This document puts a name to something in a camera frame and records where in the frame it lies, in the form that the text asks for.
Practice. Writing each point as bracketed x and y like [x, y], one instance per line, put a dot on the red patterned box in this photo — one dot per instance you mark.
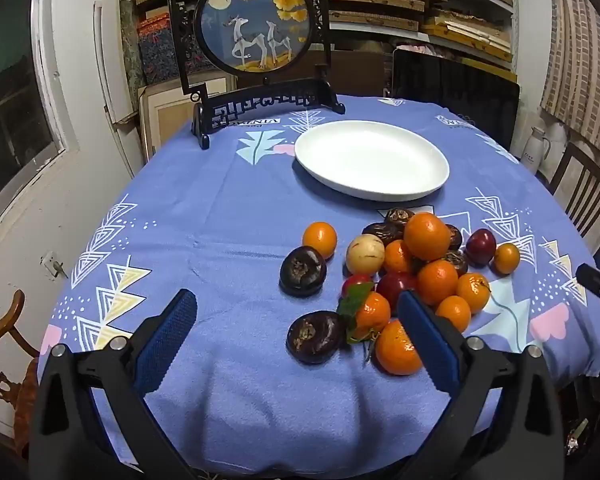
[152, 25]

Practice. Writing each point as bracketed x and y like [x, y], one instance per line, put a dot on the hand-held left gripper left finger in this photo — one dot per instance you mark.
[172, 340]

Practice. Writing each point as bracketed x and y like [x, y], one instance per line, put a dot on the dark red plum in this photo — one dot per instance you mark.
[480, 246]
[394, 287]

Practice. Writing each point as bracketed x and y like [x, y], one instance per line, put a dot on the black flat panel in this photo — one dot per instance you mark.
[450, 90]

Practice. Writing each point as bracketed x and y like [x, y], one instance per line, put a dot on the blue printed tablecloth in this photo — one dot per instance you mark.
[205, 220]

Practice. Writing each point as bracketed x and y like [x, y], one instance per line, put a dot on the shelf of wooden boxes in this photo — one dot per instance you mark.
[380, 5]

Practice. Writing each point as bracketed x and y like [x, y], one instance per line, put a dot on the small bright red fruit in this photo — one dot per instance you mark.
[355, 282]

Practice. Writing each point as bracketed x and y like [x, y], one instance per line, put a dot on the round deer embroidery table screen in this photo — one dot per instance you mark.
[252, 25]

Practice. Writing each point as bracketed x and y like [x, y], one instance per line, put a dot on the white framed window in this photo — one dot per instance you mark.
[10, 110]

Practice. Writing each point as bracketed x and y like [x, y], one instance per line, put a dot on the slatted wooden chair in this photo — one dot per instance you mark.
[580, 195]

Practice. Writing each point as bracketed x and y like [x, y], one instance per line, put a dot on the pale yellow round fruit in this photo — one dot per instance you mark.
[365, 255]

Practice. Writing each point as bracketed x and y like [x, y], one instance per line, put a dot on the small yellowish orange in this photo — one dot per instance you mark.
[506, 258]

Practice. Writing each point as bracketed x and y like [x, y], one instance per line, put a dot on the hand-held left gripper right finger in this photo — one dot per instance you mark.
[427, 340]

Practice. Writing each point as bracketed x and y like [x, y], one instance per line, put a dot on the small tangerine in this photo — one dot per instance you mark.
[397, 350]
[320, 239]
[452, 312]
[472, 292]
[397, 257]
[436, 281]

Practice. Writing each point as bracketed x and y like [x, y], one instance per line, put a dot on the brown wrinkled date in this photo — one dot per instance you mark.
[454, 236]
[397, 216]
[455, 261]
[380, 233]

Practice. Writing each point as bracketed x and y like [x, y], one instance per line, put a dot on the large orange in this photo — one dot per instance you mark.
[426, 236]

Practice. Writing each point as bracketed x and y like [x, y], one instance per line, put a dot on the carved wooden chair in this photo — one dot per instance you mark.
[10, 315]

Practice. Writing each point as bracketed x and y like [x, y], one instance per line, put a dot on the white oval plate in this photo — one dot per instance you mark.
[370, 160]

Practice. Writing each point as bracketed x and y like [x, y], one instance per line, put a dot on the blue patterned box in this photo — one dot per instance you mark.
[157, 57]

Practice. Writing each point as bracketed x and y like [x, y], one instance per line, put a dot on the wall socket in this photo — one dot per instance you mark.
[52, 264]

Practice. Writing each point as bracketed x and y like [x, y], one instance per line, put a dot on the tangerine with green leaf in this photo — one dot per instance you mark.
[375, 316]

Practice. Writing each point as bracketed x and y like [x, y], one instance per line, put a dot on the beige patterned curtain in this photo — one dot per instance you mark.
[585, 50]

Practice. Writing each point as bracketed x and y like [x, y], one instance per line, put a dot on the white thermos jug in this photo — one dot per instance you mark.
[536, 150]

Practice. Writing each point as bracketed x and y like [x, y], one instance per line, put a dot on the leaning framed picture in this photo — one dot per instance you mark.
[165, 115]

